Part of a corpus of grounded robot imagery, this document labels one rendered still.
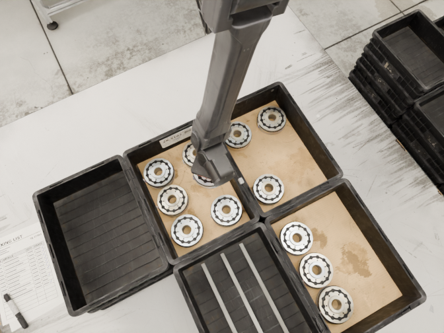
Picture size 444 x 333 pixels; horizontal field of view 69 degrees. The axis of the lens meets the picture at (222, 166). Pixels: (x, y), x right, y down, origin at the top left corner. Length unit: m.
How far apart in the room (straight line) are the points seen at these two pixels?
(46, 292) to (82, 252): 0.24
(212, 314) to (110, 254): 0.37
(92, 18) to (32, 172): 1.64
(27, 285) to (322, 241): 1.02
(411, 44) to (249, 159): 1.24
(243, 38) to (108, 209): 0.84
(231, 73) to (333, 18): 2.27
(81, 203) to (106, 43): 1.66
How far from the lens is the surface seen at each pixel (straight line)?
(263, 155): 1.15
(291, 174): 1.14
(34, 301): 1.37
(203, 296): 1.07
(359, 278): 1.14
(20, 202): 1.46
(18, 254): 1.41
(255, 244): 1.08
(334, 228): 1.13
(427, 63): 2.05
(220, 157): 0.75
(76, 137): 1.46
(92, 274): 1.15
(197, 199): 1.10
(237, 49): 0.48
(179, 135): 1.12
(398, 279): 1.15
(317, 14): 2.76
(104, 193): 1.18
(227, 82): 0.54
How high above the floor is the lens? 1.89
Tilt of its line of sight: 70 degrees down
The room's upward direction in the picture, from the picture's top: 3 degrees counter-clockwise
